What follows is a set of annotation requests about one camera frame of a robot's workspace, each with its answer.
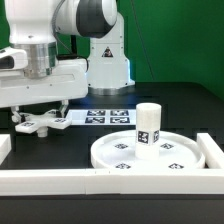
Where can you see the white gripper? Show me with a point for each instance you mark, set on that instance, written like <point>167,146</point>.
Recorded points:
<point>67,81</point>

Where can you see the white marker sheet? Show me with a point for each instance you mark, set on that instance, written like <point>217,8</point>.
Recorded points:
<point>112,117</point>

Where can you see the white cross-shaped table base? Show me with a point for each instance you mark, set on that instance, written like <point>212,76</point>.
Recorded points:
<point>40,124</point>

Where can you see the white U-shaped fence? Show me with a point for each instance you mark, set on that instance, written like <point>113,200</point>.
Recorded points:
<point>209,180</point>

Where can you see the white round table top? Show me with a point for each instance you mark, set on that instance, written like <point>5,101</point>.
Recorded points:
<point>130,150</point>

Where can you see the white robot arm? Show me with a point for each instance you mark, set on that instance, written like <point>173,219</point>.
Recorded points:
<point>31,69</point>

